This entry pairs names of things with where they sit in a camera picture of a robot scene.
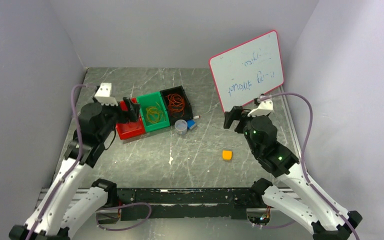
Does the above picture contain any black plastic bin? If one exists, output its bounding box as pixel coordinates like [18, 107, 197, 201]
[159, 85, 194, 126]

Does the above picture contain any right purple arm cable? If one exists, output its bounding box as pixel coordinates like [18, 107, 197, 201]
[251, 92, 361, 240]

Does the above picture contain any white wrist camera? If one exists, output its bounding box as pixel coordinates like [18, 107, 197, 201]
[247, 94, 274, 117]
[93, 82, 119, 106]

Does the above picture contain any aluminium frame rail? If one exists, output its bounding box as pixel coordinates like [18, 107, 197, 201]
[36, 188, 90, 213]

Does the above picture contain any white board with red frame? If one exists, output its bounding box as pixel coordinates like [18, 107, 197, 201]
[208, 30, 284, 112]

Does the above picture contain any green plastic bin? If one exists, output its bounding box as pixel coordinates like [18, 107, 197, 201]
[136, 92, 170, 133]

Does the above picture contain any red plastic bin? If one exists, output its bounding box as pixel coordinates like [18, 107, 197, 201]
[115, 98, 146, 140]

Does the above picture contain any orange yellow block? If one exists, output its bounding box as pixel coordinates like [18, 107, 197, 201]
[221, 149, 233, 161]

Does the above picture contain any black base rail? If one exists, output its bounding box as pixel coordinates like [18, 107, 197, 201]
[99, 187, 267, 224]

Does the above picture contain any blue eraser block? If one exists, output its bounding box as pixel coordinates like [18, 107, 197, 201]
[186, 119, 197, 130]

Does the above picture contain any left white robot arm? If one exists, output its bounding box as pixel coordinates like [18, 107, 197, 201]
[8, 96, 140, 240]

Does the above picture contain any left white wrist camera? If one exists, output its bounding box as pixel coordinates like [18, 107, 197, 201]
[93, 82, 119, 106]

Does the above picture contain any yellow cable bundle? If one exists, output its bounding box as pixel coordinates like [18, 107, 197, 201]
[145, 105, 166, 124]

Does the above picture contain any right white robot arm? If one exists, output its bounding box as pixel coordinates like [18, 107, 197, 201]
[223, 106, 363, 240]

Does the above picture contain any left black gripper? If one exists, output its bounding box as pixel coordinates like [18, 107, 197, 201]
[92, 95, 140, 141]

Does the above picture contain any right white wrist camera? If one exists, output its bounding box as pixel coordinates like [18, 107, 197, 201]
[247, 94, 274, 117]

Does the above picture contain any clear round container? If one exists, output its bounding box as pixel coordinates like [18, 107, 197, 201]
[174, 119, 188, 135]

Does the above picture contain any orange cable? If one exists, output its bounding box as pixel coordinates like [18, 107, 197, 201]
[167, 94, 186, 117]
[167, 95, 185, 115]
[166, 93, 186, 115]

